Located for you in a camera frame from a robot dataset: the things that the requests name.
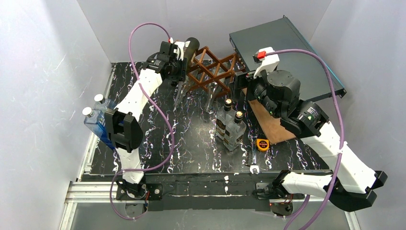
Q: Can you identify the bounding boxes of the dark green wine bottle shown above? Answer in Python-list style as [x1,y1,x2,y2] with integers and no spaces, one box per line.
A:
[183,37,200,65]

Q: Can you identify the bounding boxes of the clear square liquor bottle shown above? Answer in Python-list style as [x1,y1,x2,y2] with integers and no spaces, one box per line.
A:
[215,98,236,140]
[223,111,247,151]

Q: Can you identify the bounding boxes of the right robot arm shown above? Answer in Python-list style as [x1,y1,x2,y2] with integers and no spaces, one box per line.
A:
[231,70,388,212]

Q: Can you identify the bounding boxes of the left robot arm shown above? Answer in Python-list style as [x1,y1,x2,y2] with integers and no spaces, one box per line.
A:
[104,37,200,198]

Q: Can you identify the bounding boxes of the clear wine glass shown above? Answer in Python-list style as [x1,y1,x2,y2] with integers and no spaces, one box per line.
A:
[204,81,222,113]
[174,81,191,110]

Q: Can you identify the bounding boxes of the brown wooden wine rack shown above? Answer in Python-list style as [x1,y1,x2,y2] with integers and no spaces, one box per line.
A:
[186,46,247,98]

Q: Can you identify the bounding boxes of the blue square glass bottle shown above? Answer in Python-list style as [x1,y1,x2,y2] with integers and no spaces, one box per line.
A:
[82,107,115,150]
[93,94,117,114]

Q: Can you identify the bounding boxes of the brown wooden board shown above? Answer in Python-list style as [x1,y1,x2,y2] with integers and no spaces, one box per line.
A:
[248,100,296,145]

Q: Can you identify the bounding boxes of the orange tape measure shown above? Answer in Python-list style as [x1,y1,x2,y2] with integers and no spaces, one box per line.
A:
[255,138,270,152]

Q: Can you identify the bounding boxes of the black comb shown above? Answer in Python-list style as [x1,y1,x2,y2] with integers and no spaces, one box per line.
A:
[244,149,252,167]

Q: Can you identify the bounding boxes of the silver wrench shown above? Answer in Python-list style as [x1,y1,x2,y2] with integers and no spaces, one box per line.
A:
[249,148,260,174]

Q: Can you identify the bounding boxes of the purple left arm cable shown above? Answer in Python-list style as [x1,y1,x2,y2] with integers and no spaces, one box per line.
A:
[109,22,176,221]

